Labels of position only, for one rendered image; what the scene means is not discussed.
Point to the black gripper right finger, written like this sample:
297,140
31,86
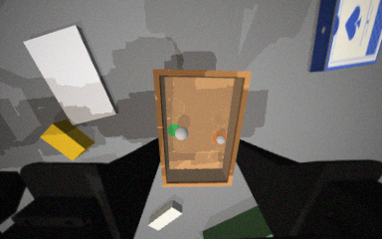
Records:
285,189

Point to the green box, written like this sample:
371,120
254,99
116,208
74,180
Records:
250,224

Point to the wooden ball-in-hole puzzle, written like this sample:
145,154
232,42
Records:
199,119

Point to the white flat rectangular board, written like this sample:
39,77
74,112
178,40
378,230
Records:
66,62

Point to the yellow rectangular block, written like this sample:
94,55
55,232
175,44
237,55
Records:
67,139

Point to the white rectangular block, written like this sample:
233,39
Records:
165,215

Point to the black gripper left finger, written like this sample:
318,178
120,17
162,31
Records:
121,188

